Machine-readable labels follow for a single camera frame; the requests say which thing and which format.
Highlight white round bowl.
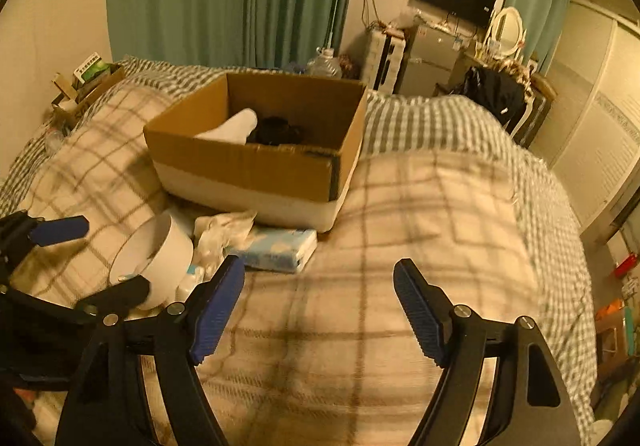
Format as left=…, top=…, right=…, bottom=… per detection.
left=108, top=210, right=194, bottom=311

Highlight beige plaid blanket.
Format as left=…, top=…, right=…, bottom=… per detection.
left=12, top=86, right=538, bottom=445

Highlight crumpled white plastic bag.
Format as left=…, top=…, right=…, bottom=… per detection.
left=194, top=210, right=257, bottom=279

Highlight green white carton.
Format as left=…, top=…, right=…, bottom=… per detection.
left=73, top=52, right=111, bottom=84

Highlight blue tissue pack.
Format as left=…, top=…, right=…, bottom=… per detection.
left=226, top=226, right=318, bottom=274

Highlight white sock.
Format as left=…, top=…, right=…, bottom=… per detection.
left=195, top=108, right=258, bottom=145

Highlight green checked bedsheet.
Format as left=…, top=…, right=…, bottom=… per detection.
left=1, top=58, right=597, bottom=435

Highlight white wardrobe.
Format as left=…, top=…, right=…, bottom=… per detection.
left=529, top=0, right=639, bottom=238

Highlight black cloth in box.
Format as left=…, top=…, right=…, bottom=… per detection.
left=246, top=116, right=304, bottom=146

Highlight black clothes on chair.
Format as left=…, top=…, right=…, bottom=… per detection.
left=452, top=67, right=526, bottom=133

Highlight brown cardboard box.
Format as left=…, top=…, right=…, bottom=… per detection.
left=143, top=72, right=368, bottom=233

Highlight grey mini fridge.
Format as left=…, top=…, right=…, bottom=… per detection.
left=395, top=24, right=462, bottom=98

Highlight white stacked drawer unit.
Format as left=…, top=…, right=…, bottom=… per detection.
left=360, top=28, right=406, bottom=94

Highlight clear water jug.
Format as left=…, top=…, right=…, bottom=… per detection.
left=306, top=48, right=342, bottom=78

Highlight white oval mirror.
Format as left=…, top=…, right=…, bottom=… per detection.
left=484, top=6, right=525, bottom=58

